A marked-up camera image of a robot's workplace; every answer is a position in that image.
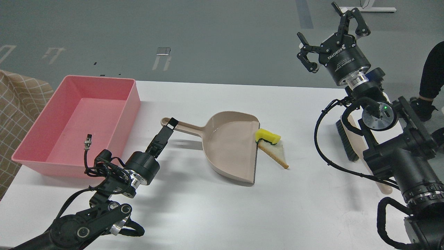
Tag beige plastic dustpan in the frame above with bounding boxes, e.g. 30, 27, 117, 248
174, 111, 260, 185

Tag person black leg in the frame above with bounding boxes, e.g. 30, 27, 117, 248
419, 41, 444, 100

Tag white table base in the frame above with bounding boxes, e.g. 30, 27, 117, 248
339, 0, 397, 13

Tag beige checkered cloth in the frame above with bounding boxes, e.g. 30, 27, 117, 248
0, 70, 54, 198

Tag black shoe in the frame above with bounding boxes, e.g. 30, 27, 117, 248
410, 97, 438, 122
431, 127, 444, 144

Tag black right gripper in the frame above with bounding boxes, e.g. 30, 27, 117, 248
297, 2, 371, 86

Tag toast bread slice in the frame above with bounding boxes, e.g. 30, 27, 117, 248
257, 140, 289, 169

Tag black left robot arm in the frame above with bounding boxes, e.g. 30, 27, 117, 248
14, 118, 179, 250

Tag pink plastic bin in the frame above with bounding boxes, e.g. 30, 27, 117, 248
11, 75, 140, 178

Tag yellow green sponge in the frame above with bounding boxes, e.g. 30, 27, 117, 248
255, 128, 281, 144

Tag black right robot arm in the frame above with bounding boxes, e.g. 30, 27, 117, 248
297, 2, 444, 250

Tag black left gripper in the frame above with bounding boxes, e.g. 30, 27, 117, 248
124, 118, 179, 185

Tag beige brush black bristles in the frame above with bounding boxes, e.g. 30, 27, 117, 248
335, 115, 393, 195

